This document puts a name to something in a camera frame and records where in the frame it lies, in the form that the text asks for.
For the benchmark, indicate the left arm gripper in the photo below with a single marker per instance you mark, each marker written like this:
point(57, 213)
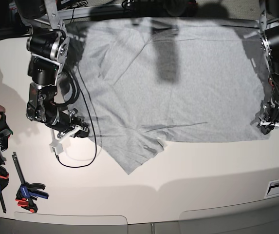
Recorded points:
point(270, 117)

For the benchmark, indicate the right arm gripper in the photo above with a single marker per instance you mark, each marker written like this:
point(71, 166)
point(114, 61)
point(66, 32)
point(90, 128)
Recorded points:
point(64, 123)

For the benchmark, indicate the grey T-shirt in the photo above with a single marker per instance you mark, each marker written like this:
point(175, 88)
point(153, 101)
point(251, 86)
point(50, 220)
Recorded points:
point(150, 80)

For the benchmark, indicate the left arm black robot arm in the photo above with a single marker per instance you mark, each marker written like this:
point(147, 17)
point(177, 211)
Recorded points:
point(269, 38)

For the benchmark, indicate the right arm black robot arm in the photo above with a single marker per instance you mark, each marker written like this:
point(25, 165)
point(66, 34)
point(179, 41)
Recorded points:
point(48, 45)

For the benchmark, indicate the blue black bar clamp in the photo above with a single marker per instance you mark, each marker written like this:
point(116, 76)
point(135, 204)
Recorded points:
point(28, 193)

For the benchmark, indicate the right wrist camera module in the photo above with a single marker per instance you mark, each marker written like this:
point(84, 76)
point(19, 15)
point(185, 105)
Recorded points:
point(56, 148)

